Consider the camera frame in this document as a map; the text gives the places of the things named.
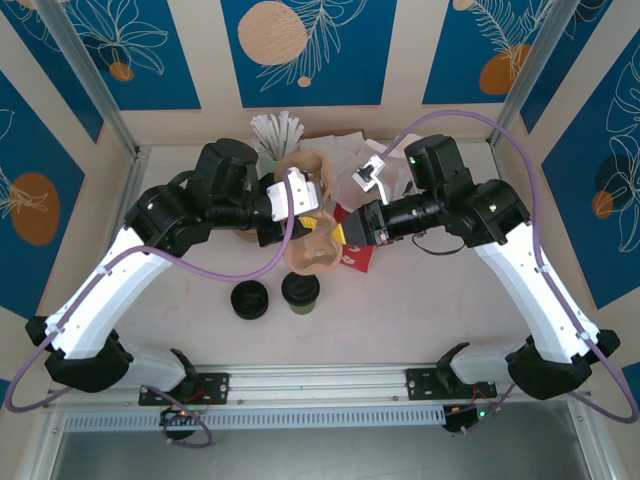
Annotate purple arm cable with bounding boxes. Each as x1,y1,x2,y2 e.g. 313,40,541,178
382,109,640,436
3,172,296,449

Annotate white paper napkins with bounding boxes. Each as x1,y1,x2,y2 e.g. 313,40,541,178
327,132,371,176

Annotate black controller board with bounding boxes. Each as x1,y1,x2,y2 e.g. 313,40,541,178
442,404,494,435
158,405,204,432

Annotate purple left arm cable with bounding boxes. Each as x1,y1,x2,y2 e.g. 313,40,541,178
3,172,296,449

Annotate white red paper bag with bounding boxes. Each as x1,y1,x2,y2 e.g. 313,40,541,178
330,139,416,275

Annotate thin black right gripper cable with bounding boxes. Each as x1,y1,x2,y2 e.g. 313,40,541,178
412,232,467,257

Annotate aluminium side rail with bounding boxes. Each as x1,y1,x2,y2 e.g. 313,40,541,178
117,145,152,216
489,143,509,184

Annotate black plastic cup lid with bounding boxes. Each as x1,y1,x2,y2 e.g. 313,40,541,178
280,272,321,304

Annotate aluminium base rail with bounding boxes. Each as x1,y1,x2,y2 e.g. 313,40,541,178
44,363,586,409

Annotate aluminium frame post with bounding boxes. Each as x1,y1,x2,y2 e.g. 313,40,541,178
34,0,151,161
489,0,584,151

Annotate white paper-wrapped stirrers bundle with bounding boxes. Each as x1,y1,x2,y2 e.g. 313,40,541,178
249,110,305,156

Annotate mint green holder cup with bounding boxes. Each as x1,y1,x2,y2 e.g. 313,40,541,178
257,149,284,176

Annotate grey slotted cable duct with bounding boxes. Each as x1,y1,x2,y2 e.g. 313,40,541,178
63,407,447,432

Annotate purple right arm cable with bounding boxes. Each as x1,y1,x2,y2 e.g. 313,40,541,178
382,109,640,436

